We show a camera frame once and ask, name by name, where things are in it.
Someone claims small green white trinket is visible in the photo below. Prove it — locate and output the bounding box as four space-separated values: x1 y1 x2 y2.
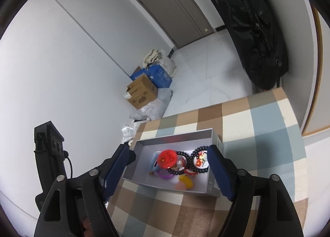
198 153 207 162

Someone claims blue cardboard box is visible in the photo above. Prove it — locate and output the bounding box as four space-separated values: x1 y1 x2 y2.
130 64 172 88

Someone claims purple ring bracelet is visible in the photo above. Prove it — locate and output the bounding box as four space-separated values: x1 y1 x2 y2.
156 169 176 181

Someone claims red China flag badge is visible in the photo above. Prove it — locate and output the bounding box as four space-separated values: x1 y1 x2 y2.
157 149 178 169

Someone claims grey plastic mailer bag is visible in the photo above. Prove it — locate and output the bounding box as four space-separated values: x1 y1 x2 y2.
129 88 173 121

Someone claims crumpled white plastic bag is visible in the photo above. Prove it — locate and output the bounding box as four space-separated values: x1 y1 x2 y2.
121 123 140 143

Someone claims brown cardboard box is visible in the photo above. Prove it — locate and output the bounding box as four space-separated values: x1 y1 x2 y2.
124 74 158 109

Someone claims grey cardboard tray box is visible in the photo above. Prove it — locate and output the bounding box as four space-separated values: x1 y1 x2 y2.
123 129 224 197

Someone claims light blue ring bracelet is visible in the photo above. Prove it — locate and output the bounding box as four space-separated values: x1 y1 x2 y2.
149 151 163 175

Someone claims pink pig figurine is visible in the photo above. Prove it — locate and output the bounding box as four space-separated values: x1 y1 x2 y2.
174 175 193 191

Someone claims red white small charm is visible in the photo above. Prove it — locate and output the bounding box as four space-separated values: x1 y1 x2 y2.
177 156 197 176

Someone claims grey door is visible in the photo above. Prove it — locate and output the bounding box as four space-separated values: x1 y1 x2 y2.
137 0 214 49

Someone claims person's left hand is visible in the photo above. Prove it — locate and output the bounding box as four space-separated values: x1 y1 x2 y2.
83 219 94 237

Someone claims black backpack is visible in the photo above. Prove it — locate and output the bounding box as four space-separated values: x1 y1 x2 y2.
216 0 289 90

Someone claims checkered table cloth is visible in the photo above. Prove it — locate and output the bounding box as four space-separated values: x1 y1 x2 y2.
108 88 308 236

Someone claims cream canvas bag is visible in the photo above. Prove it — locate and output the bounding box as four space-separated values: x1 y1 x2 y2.
142 49 177 78

